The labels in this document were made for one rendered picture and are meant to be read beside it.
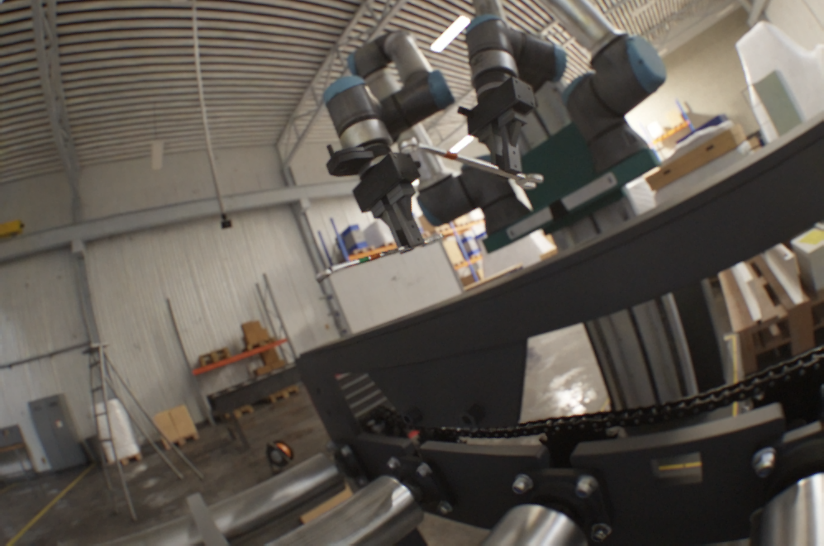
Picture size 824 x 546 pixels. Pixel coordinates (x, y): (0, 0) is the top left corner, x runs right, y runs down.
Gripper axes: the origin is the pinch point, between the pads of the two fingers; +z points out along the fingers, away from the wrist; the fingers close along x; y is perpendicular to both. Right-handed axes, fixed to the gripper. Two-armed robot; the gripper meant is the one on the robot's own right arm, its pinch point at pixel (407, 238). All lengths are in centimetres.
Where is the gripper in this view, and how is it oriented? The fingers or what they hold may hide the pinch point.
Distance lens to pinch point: 58.5
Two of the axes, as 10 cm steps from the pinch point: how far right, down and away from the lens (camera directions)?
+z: 4.0, 9.0, -1.6
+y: 7.0, -1.8, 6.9
